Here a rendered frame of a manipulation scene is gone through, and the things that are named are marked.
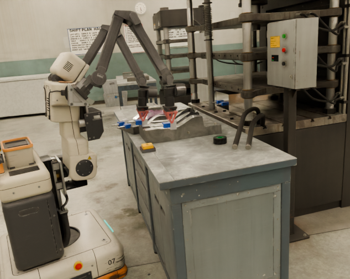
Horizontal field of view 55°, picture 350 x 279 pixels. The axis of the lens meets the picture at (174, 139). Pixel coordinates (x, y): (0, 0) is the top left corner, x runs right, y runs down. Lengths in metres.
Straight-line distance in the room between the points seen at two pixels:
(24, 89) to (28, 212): 6.89
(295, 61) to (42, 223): 1.68
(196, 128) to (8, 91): 7.00
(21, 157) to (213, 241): 1.10
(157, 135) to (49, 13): 7.56
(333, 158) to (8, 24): 8.26
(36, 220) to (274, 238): 1.25
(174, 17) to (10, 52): 4.60
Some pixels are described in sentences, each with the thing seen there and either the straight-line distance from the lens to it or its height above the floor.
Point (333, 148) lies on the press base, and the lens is 2.85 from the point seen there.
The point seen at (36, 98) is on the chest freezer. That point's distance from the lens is 8.65.
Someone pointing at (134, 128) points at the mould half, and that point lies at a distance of 2.36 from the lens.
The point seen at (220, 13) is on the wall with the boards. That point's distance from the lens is 9.74.
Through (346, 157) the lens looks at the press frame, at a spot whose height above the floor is 0.43.
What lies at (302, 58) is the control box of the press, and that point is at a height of 1.24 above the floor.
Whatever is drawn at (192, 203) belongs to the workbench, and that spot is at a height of 0.65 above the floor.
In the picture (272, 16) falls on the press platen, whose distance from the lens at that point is 2.53.
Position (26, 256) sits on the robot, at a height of 0.38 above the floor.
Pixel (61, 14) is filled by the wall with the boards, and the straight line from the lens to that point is 9.36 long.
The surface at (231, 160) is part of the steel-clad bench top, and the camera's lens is 1.72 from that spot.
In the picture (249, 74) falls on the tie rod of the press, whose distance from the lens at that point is 2.39.
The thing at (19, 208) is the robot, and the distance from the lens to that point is 1.90.
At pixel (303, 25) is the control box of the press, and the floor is 1.43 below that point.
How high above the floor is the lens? 1.38
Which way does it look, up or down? 16 degrees down
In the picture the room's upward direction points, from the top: 5 degrees counter-clockwise
